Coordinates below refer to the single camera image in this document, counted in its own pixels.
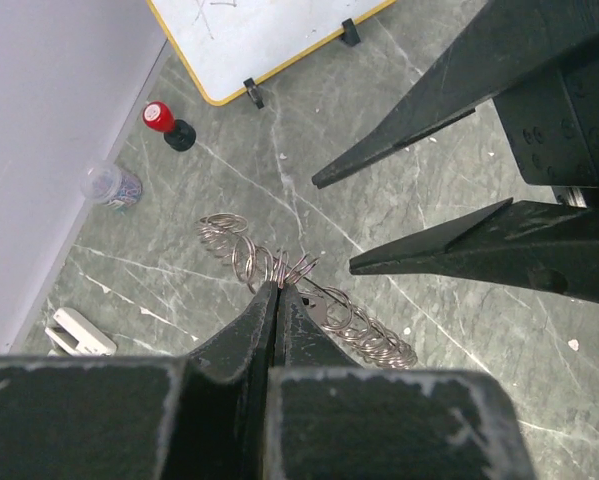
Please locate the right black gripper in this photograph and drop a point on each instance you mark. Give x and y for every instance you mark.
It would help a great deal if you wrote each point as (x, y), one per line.
(551, 121)

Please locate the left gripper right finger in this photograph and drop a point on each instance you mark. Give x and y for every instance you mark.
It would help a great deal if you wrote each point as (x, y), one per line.
(329, 418)

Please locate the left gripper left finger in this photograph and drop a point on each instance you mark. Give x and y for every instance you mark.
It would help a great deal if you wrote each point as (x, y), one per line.
(194, 416)

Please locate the metal disc with keyrings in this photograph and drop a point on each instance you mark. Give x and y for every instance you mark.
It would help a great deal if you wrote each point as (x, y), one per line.
(226, 237)

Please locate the white stapler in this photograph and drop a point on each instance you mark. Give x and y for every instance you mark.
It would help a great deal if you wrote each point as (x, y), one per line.
(71, 334)

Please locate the small clear cup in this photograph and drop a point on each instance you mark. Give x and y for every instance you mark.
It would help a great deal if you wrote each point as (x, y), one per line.
(111, 186)

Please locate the red black stamp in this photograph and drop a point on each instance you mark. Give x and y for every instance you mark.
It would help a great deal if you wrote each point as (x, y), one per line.
(177, 133)

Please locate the small whiteboard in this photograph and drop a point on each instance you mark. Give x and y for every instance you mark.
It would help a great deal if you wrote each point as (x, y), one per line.
(222, 44)

